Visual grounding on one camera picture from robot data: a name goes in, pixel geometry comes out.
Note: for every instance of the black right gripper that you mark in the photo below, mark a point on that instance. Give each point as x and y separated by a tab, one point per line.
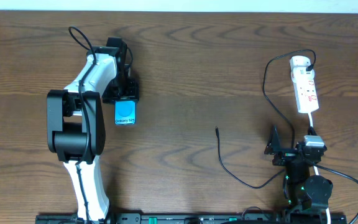
273	145

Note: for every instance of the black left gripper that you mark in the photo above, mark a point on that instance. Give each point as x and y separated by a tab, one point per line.
133	94

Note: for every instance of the blue screen Galaxy smartphone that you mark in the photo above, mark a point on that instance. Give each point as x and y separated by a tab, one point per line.
125	113

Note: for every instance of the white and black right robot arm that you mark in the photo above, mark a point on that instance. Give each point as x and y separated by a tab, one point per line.
307	194

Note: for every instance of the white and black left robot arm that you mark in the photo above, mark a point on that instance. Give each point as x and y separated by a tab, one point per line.
76	131

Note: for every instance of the white USB charger adapter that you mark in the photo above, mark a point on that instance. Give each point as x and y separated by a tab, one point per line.
299	61

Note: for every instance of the white power strip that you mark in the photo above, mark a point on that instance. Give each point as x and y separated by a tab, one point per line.
305	90

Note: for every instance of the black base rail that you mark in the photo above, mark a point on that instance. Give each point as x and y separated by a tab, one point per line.
136	218

